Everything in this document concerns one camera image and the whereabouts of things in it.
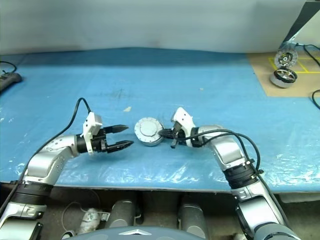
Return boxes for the silver finned rotor disc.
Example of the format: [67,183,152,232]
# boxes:
[133,116,161,140]

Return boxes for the black and white angled stand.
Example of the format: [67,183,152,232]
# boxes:
[281,0,320,45]

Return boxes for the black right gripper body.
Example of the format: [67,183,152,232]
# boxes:
[170,121,188,150]

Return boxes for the thin black device cable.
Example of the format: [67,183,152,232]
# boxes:
[0,60,18,75]

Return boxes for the blue plastic table cover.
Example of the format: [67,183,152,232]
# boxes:
[0,46,320,195]

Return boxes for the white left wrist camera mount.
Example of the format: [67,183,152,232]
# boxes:
[82,112,104,156]

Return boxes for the spare silver motor housing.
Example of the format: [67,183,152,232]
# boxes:
[269,68,299,89]

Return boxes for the black handheld device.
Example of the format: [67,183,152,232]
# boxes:
[0,72,23,92]

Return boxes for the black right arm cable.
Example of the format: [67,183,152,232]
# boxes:
[174,128,289,226]

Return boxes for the round part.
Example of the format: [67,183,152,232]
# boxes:
[274,48,299,68]

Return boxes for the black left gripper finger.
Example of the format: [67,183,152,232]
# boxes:
[103,123,131,135]
[105,140,135,154]

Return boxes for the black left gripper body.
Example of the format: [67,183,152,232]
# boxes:
[90,128,111,154]

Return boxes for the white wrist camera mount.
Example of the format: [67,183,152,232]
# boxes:
[82,112,104,156]
[170,106,199,147]

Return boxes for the grey rounded robot leg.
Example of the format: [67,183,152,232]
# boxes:
[110,198,138,229]
[178,198,210,233]

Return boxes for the grey robot torso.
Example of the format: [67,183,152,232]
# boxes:
[63,225,219,240]

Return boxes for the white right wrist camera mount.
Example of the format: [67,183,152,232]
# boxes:
[170,106,199,147]

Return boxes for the brown cardboard sheet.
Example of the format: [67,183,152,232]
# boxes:
[246,50,320,98]

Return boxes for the white crumpled cloth bundle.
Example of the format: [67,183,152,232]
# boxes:
[80,208,111,234]

